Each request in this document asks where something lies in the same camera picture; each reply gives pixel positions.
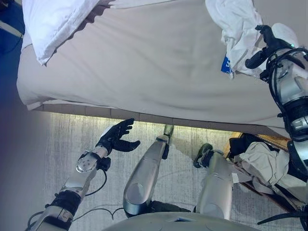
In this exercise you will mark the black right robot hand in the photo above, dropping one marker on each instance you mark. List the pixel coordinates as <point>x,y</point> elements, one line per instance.
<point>281,38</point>

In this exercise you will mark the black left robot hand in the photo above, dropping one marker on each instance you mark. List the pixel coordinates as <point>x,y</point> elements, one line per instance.
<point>115,138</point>

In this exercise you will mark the white garment with blue label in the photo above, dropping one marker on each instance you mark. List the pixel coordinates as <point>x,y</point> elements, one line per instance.
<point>238,29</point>

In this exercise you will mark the black garment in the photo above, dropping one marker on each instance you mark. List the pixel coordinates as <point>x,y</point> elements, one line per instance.
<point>243,144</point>

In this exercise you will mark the beige garment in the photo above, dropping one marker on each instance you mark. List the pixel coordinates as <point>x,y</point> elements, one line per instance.
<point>267,163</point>

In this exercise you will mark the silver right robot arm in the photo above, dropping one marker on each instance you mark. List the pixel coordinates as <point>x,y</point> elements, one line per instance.
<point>291,81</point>

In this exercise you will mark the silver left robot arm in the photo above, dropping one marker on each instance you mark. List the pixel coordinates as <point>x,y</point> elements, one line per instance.
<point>77,183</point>

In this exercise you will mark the bed with grey sheet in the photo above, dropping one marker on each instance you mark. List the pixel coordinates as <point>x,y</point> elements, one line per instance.
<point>132,72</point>

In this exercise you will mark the woven wicker basket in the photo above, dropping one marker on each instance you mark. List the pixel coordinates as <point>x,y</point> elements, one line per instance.
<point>272,139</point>

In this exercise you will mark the grey streaked area rug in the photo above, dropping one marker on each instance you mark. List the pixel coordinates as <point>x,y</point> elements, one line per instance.
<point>67,144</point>

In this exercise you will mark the silver left robot leg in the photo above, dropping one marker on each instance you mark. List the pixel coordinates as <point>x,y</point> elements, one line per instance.
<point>144,178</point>

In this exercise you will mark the grey robot torso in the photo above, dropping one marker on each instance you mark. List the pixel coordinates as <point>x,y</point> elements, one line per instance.
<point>168,223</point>

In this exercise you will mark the white duvet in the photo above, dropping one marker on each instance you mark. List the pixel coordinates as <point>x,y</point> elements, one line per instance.
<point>53,26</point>

